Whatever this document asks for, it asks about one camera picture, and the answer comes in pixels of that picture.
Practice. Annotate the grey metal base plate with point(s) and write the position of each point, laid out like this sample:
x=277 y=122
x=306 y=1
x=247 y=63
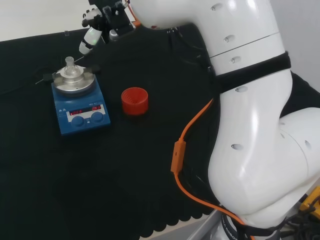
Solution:
x=205 y=230

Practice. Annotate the small round-bottom glass flask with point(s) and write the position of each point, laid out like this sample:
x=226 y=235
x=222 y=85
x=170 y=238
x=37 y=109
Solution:
x=69 y=68

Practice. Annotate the black cloth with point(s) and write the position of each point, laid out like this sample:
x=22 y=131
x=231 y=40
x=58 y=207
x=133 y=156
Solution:
x=100 y=175

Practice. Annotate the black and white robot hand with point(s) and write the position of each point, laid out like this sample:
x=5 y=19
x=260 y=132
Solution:
x=91 y=37

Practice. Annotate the thin metal probe rod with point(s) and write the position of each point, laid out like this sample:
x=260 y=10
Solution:
x=39 y=82

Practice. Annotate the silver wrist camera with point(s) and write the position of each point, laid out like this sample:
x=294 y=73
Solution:
x=122 y=31

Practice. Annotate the heater with blue base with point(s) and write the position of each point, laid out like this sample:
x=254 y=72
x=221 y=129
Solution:
x=82 y=125

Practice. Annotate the red ribbed flask holder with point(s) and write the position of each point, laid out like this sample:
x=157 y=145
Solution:
x=135 y=102

